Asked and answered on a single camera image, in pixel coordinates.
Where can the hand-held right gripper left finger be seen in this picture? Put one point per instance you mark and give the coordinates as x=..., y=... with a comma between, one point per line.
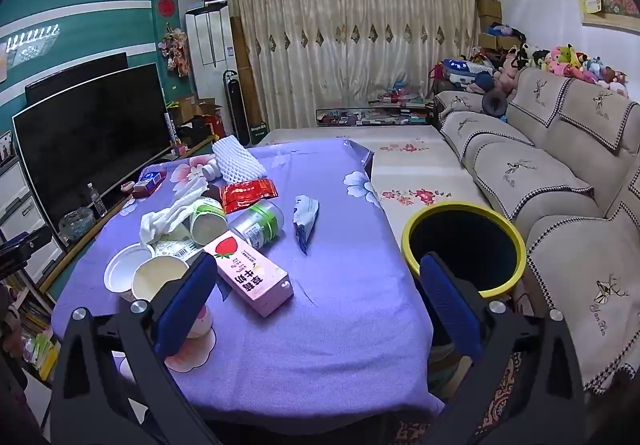
x=182, y=310

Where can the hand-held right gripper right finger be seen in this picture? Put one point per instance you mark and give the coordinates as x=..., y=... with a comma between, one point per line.
x=450, y=310

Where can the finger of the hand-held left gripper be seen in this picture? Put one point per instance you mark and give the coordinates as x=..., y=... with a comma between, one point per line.
x=22, y=247

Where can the white paper cup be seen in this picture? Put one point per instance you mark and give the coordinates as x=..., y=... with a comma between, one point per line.
x=155, y=277

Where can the printed label paper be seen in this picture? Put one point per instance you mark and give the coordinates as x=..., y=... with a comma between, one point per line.
x=175, y=249

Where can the pink strawberry milk carton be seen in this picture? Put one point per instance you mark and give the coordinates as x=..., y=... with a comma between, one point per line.
x=255, y=280

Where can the clear plastic jar green label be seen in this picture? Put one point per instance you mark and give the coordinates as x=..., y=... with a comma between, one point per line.
x=207, y=225
x=257, y=225

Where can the black yellow-rimmed trash bin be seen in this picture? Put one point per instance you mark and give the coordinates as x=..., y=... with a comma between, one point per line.
x=520, y=250

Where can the white paper towel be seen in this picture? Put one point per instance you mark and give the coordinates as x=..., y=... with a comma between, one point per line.
x=167, y=217

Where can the red snack packet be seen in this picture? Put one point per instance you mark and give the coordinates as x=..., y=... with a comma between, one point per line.
x=247, y=195

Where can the small white bottle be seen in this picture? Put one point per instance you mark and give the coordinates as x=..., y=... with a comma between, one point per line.
x=211, y=170

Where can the white blue packet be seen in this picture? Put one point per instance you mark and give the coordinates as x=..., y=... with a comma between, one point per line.
x=306, y=220

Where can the white foam net sleeve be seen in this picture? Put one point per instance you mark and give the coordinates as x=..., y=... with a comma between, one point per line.
x=237, y=157

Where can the white drawer cabinet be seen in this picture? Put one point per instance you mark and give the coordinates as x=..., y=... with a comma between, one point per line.
x=20, y=205

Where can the glass ashtray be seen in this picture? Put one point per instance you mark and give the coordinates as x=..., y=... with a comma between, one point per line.
x=76, y=225

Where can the clear water bottle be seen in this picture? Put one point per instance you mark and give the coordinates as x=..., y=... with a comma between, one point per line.
x=97, y=202

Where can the shelf of books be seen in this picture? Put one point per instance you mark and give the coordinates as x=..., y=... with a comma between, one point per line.
x=35, y=340

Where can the purple floral tablecloth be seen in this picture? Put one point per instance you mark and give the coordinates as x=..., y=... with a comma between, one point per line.
x=330, y=300

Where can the small pink container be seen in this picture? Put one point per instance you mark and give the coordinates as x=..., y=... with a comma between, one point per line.
x=128, y=189

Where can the blue and red box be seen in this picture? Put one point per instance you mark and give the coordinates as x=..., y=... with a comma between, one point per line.
x=149, y=181

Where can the black television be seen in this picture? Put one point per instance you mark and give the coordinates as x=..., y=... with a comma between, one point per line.
x=95, y=135

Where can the white floral mat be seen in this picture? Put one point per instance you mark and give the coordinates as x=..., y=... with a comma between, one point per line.
x=425, y=170

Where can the beige embroidered sofa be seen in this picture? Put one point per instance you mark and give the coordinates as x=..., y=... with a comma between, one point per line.
x=565, y=165

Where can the open cardboard boxes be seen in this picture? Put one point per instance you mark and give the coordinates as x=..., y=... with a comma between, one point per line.
x=197, y=117

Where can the low glass shelf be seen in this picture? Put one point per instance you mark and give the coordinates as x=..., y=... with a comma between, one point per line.
x=370, y=116

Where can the grey neck pillow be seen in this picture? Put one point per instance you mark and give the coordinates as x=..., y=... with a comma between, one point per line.
x=494, y=103

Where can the black tower fan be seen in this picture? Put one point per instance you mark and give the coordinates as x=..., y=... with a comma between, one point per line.
x=235, y=105

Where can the pile of colourful bags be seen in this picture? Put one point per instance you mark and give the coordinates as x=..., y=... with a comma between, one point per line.
x=462, y=70

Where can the hanging flower decoration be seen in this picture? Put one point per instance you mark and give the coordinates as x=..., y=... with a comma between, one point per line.
x=176, y=50

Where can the white standing air conditioner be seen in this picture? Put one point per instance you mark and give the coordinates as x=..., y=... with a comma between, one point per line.
x=207, y=55

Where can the pile of plush toys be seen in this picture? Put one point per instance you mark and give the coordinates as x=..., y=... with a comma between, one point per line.
x=565, y=62

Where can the beige curtain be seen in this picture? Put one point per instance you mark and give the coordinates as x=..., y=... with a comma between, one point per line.
x=350, y=40

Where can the stack of cardboard boxes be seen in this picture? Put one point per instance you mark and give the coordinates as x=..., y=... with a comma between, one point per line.
x=490, y=20

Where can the red round wall decoration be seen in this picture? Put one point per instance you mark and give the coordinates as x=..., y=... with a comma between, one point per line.
x=166, y=6

